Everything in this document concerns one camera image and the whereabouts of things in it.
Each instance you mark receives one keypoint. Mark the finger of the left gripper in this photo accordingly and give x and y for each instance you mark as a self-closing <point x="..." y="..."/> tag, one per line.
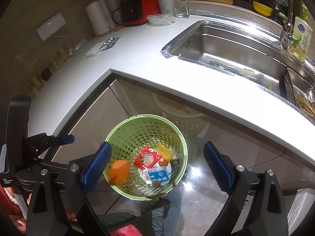
<point x="60" y="141"/>

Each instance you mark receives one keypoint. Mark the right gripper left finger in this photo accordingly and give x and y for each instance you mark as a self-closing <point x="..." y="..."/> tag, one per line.
<point x="94" y="166"/>

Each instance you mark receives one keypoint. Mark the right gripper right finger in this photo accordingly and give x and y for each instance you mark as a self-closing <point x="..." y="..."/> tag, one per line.
<point x="221" y="166"/>

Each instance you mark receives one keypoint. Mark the orange foam fruit net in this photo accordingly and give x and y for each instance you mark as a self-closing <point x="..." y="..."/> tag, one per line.
<point x="119" y="172"/>

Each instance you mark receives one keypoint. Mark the red silver snack wrapper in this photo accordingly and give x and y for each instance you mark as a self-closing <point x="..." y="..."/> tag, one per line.
<point x="147" y="158"/>

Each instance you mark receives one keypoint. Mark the orange fruit peel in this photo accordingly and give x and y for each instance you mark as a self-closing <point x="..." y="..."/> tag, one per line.
<point x="163" y="162"/>

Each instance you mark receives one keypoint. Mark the brown round fruit pit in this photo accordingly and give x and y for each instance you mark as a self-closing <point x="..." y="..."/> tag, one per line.
<point x="156" y="184"/>

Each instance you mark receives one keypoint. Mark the blue white milk carton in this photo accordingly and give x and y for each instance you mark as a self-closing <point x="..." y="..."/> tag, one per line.
<point x="160" y="174"/>

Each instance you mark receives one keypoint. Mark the white foam block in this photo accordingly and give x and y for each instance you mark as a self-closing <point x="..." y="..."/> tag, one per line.
<point x="94" y="50"/>

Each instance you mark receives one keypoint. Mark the silver pill blister pack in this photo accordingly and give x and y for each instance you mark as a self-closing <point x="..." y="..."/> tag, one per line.
<point x="109" y="43"/>

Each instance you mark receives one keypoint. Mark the clear plastic bag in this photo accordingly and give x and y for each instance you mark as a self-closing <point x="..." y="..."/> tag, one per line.
<point x="161" y="19"/>

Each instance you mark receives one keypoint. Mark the green perforated trash basket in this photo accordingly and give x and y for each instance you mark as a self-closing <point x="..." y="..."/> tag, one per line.
<point x="127" y="140"/>

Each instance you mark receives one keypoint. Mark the left hand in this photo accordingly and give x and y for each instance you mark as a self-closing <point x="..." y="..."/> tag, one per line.
<point x="15" y="205"/>

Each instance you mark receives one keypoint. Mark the yellow sponge piece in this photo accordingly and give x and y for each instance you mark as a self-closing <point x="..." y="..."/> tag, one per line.
<point x="165" y="152"/>

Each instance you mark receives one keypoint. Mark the bundle of bamboo skewers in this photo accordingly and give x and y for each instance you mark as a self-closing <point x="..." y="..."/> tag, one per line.
<point x="305" y="106"/>

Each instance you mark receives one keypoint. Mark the stainless steel sink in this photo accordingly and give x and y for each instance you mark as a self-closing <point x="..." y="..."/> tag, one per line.
<point x="240" y="53"/>

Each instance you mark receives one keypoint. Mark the white electric kettle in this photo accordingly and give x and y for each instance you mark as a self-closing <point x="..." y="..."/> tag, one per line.
<point x="100" y="17"/>

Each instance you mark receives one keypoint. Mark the dish soap bottle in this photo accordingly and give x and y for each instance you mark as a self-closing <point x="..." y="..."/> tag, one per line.
<point x="301" y="36"/>

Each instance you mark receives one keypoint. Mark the red black blender base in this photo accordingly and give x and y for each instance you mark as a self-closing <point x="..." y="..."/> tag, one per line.
<point x="135" y="12"/>

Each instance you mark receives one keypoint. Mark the yellow bowl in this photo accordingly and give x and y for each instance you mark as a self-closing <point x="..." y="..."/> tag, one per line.
<point x="262" y="9"/>

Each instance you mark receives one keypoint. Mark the clear drinking glass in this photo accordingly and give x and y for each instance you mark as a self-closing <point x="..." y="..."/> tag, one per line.
<point x="181" y="9"/>

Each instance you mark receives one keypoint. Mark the white printed mug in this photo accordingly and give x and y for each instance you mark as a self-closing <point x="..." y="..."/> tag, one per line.
<point x="166" y="6"/>

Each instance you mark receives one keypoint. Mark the chrome faucet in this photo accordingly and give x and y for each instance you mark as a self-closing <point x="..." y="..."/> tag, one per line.
<point x="282" y="15"/>

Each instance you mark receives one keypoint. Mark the white wall socket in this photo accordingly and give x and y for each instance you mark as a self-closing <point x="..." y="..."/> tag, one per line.
<point x="51" y="26"/>

